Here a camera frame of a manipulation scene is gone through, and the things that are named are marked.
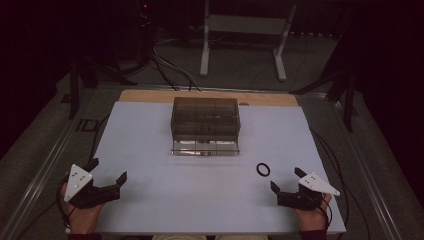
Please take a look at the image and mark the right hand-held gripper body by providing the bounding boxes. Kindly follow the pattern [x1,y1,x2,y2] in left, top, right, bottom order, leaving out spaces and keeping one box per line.
[276,172,341,212]

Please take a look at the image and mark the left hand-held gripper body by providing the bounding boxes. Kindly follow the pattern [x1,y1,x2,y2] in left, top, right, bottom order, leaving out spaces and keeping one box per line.
[63,163,121,210]

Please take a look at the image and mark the black rubber ring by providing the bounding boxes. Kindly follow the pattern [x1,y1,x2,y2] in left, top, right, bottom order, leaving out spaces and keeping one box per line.
[255,162,272,178]

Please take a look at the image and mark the clear plastic drawer box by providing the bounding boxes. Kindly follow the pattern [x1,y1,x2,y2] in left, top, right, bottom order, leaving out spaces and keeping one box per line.
[170,96,242,157]

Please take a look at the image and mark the person's right hand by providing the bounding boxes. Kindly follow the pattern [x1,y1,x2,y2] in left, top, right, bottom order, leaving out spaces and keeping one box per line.
[294,194,333,232]

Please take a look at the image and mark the person's left hand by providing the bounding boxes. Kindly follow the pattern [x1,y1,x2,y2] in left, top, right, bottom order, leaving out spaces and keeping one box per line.
[59,182,104,235]

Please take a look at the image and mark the white table sheet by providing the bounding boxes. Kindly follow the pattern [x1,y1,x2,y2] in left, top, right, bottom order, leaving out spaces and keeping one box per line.
[89,101,347,235]

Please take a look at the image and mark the black tripod stand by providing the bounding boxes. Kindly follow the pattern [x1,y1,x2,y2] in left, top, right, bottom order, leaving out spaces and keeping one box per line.
[67,54,138,120]
[289,64,359,133]

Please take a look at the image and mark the white metal stand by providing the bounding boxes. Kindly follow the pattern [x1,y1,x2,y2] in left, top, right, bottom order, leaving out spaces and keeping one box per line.
[199,0,298,82]

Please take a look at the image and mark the dark device with red light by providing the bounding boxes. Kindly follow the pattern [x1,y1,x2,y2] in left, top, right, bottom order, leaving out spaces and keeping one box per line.
[134,0,157,29]

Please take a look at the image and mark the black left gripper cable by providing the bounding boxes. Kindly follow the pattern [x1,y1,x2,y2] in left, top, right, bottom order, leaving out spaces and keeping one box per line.
[55,174,76,232]

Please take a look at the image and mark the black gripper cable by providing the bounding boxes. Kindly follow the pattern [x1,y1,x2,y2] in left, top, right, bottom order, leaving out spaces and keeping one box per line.
[55,174,76,232]
[309,128,352,232]

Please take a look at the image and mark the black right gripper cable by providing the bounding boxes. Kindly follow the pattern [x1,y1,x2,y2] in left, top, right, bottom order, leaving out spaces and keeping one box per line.
[309,128,352,232]

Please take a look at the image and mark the metal floor rail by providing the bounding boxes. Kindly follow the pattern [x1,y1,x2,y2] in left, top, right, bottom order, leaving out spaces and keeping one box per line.
[0,99,101,240]
[328,98,403,240]

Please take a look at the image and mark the grey floor cables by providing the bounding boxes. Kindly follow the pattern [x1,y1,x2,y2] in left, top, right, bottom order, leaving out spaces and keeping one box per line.
[150,44,203,92]

